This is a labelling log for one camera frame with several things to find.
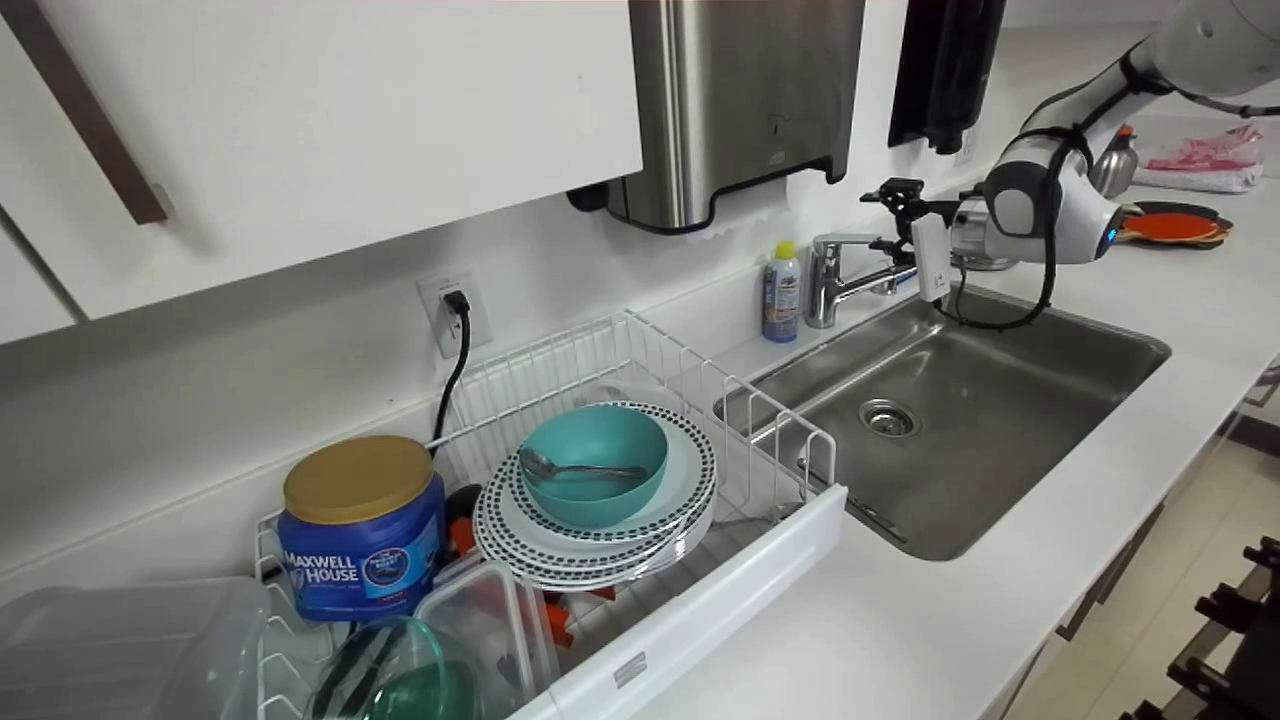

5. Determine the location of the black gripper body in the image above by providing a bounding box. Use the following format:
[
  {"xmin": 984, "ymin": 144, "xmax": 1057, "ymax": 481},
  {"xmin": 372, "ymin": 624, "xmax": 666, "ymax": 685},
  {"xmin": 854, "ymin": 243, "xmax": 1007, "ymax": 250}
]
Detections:
[{"xmin": 909, "ymin": 189, "xmax": 968, "ymax": 250}]

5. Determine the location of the chrome tap with lever handle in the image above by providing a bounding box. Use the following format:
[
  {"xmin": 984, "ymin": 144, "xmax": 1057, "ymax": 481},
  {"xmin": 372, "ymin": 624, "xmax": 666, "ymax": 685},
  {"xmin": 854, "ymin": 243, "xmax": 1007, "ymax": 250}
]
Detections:
[{"xmin": 803, "ymin": 226, "xmax": 923, "ymax": 333}]

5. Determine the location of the blue dish soap bottle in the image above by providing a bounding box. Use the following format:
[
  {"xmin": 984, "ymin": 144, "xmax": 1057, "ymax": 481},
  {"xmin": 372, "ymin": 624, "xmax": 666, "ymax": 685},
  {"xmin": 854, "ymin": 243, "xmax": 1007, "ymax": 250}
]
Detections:
[{"xmin": 757, "ymin": 235, "xmax": 808, "ymax": 346}]

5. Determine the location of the black hanging cloth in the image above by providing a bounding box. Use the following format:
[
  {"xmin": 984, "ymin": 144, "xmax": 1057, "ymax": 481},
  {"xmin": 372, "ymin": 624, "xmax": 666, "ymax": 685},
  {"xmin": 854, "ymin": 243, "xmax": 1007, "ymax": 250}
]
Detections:
[{"xmin": 890, "ymin": 0, "xmax": 1012, "ymax": 158}]

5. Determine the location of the round metal sink drain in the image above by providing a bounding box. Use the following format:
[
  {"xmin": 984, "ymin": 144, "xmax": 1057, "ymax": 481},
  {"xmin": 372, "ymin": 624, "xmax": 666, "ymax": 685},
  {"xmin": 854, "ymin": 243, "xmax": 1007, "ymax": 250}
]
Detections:
[{"xmin": 856, "ymin": 397, "xmax": 919, "ymax": 441}]

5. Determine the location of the stainless steel towel dispenser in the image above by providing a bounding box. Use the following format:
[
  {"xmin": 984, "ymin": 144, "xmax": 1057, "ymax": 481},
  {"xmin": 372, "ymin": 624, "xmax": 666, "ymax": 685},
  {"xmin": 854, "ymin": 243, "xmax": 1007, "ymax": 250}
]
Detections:
[{"xmin": 567, "ymin": 0, "xmax": 871, "ymax": 241}]

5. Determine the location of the stainless steel sink basin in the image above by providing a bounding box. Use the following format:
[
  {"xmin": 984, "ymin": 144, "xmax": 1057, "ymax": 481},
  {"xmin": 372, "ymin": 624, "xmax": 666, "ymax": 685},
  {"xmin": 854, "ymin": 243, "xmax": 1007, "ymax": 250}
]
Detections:
[{"xmin": 718, "ymin": 276, "xmax": 1178, "ymax": 567}]

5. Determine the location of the orange plate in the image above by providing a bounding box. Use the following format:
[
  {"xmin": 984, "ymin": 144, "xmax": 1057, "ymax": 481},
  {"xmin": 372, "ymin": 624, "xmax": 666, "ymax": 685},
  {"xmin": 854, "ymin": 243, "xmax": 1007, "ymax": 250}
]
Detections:
[{"xmin": 1115, "ymin": 194, "xmax": 1235, "ymax": 254}]

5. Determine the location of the plain white plate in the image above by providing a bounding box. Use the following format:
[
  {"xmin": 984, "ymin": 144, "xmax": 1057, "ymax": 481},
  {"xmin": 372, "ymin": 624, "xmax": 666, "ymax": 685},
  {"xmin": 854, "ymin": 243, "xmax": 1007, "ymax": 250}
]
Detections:
[{"xmin": 502, "ymin": 418, "xmax": 707, "ymax": 553}]

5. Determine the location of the teal bowl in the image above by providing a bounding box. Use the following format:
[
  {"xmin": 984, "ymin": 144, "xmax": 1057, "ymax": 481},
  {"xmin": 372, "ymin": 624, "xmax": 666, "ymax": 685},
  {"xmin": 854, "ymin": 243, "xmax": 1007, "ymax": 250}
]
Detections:
[{"xmin": 512, "ymin": 405, "xmax": 671, "ymax": 532}]

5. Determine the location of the white plastic rack tray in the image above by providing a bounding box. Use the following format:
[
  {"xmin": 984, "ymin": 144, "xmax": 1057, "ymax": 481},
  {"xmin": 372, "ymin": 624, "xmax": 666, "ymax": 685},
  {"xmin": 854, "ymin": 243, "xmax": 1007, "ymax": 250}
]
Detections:
[{"xmin": 507, "ymin": 481, "xmax": 854, "ymax": 720}]

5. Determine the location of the metal spoon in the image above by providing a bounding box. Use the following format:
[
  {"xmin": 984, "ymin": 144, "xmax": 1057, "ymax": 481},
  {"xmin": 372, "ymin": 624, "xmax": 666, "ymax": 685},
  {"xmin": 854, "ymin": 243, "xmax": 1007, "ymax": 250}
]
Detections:
[{"xmin": 517, "ymin": 446, "xmax": 653, "ymax": 493}]

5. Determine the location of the white plate with dotted rim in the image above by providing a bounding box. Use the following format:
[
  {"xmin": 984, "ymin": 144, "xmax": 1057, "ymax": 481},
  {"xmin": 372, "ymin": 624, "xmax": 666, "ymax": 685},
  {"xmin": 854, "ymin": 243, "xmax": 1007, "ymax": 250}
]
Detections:
[{"xmin": 468, "ymin": 397, "xmax": 726, "ymax": 596}]

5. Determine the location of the small orange utensil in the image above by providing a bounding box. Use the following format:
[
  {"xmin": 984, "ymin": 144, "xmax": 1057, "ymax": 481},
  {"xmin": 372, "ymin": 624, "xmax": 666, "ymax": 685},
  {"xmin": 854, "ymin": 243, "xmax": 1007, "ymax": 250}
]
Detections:
[{"xmin": 540, "ymin": 587, "xmax": 619, "ymax": 652}]

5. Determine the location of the large white cabinet door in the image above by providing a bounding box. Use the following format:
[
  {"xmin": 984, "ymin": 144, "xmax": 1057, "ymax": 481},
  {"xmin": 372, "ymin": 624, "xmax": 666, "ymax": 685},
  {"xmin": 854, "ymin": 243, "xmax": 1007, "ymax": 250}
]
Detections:
[{"xmin": 0, "ymin": 0, "xmax": 650, "ymax": 324}]

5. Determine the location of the blue coffee can tan lid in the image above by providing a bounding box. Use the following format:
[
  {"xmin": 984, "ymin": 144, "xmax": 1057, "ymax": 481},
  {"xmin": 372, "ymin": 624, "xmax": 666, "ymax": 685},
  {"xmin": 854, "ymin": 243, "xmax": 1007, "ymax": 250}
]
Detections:
[{"xmin": 273, "ymin": 432, "xmax": 452, "ymax": 631}]

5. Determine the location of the green glass bowl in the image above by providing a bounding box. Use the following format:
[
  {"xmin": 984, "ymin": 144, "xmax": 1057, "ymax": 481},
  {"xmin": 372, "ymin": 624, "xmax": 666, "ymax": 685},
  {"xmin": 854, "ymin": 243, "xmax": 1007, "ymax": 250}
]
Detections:
[{"xmin": 358, "ymin": 615, "xmax": 490, "ymax": 720}]

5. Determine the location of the black kitchen utensil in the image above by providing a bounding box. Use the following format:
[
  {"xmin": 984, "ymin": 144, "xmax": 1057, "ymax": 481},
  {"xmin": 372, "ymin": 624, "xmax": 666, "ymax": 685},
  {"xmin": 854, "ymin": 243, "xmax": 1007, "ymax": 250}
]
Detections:
[{"xmin": 307, "ymin": 620, "xmax": 406, "ymax": 720}]

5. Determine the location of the narrow white cabinet door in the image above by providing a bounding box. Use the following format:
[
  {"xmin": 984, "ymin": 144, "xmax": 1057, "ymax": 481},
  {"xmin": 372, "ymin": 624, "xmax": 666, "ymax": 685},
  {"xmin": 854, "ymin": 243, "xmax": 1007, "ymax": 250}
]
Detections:
[{"xmin": 0, "ymin": 213, "xmax": 89, "ymax": 353}]

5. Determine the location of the clear plastic container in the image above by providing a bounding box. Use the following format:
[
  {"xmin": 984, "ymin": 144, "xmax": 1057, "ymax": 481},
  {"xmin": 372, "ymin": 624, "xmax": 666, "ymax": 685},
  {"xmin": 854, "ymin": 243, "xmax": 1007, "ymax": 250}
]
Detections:
[{"xmin": 0, "ymin": 573, "xmax": 277, "ymax": 720}]

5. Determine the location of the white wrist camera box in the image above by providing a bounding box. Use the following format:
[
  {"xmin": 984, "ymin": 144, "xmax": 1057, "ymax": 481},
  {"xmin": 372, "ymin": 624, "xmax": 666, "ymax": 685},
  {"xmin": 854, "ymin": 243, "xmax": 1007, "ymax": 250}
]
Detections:
[{"xmin": 909, "ymin": 207, "xmax": 956, "ymax": 308}]

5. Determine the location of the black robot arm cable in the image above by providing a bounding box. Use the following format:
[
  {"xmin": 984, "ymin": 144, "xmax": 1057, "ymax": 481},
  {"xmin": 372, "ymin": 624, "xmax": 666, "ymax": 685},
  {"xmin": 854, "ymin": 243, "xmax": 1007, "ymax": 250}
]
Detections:
[{"xmin": 932, "ymin": 74, "xmax": 1165, "ymax": 334}]

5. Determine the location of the white wire dish rack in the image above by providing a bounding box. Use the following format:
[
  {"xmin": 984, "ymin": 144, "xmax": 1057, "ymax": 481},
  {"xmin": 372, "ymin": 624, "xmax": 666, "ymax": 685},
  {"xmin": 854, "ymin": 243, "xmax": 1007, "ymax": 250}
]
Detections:
[{"xmin": 249, "ymin": 303, "xmax": 845, "ymax": 720}]

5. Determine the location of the white wall outlet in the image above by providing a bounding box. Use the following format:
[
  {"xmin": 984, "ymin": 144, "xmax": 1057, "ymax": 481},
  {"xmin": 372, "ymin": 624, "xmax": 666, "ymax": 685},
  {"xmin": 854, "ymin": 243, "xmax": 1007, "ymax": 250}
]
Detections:
[{"xmin": 417, "ymin": 269, "xmax": 492, "ymax": 359}]

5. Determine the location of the black power plug cable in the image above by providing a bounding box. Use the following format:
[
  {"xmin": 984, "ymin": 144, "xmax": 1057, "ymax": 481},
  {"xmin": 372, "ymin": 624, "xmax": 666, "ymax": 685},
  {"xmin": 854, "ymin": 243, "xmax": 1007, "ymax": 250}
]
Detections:
[{"xmin": 424, "ymin": 289, "xmax": 480, "ymax": 456}]

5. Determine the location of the black wooden furniture frame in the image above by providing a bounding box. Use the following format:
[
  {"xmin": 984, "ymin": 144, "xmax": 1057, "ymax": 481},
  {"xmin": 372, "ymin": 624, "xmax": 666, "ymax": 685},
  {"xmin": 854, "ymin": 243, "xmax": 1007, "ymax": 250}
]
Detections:
[{"xmin": 1121, "ymin": 532, "xmax": 1280, "ymax": 720}]

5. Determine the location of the orange black handled utensil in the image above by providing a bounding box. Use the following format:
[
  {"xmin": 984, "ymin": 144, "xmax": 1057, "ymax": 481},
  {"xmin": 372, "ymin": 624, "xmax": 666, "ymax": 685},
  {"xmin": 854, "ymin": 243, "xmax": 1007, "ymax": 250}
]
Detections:
[{"xmin": 440, "ymin": 481, "xmax": 490, "ymax": 562}]

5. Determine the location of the brown cabinet door handle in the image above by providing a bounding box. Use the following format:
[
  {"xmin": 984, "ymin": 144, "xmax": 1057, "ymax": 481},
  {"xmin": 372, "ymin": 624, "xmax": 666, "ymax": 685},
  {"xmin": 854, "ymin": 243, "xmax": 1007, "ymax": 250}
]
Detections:
[{"xmin": 0, "ymin": 0, "xmax": 175, "ymax": 226}]

